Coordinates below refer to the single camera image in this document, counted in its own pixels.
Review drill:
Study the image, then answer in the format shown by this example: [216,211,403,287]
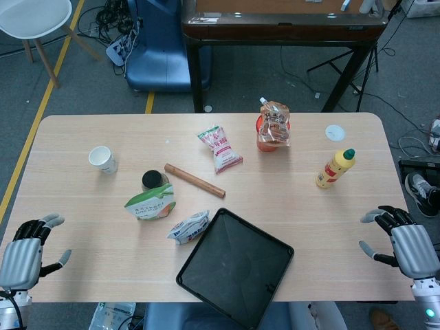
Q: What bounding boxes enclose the grey sneaker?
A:
[404,173,439,218]

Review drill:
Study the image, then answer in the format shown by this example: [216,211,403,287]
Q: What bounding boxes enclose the dark brown mahjong table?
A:
[181,0,388,113]

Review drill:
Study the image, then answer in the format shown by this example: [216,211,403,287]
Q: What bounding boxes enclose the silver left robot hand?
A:
[0,212,72,292]

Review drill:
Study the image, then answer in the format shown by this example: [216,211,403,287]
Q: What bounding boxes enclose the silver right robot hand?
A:
[359,205,440,279]

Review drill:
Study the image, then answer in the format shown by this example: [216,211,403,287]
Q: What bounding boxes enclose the white chair wooden legs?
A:
[0,0,104,89]

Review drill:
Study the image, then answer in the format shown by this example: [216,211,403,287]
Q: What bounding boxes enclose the orange instant noodle cup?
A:
[255,115,292,153]

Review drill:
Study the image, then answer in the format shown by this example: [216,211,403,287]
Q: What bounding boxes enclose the black equipment case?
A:
[398,159,440,179]

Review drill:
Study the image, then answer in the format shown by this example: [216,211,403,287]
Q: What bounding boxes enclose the black cable tangle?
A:
[77,0,142,45]

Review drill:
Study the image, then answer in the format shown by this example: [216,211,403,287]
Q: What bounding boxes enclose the brown shoe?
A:
[369,308,402,330]

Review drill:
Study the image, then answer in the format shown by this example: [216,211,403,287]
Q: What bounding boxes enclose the white power strip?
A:
[105,34,138,68]

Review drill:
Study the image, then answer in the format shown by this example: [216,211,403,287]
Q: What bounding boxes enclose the black plastic tray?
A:
[175,207,295,330]

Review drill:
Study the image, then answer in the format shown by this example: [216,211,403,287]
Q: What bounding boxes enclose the clear plastic bag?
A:
[89,301,137,330]

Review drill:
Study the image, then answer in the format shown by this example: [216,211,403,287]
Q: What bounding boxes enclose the white paper cup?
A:
[88,146,119,175]

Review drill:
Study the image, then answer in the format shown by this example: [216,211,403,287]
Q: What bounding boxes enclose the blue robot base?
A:
[125,0,212,93]

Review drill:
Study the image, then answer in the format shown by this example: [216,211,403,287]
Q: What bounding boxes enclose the white robot body shell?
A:
[288,301,348,330]

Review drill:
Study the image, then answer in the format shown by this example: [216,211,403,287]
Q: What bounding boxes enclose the green white starch bag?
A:
[124,183,177,221]

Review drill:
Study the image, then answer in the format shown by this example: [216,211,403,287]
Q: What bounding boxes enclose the black tripod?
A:
[307,0,403,104]

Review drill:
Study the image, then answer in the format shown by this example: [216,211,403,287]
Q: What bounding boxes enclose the brown sauce spout pouch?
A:
[258,97,292,148]

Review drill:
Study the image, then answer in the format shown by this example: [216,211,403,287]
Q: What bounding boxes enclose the yellow bottle green cap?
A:
[316,148,356,189]

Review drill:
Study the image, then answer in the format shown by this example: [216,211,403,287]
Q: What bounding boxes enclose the wooden rolling pin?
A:
[164,163,227,199]

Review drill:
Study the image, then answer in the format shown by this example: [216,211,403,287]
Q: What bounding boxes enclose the small white snack packet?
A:
[166,209,210,245]

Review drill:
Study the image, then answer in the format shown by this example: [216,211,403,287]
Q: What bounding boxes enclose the red white snack packet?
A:
[197,125,244,175]

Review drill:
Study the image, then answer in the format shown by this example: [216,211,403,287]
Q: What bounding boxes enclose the white round lid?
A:
[325,124,347,142]

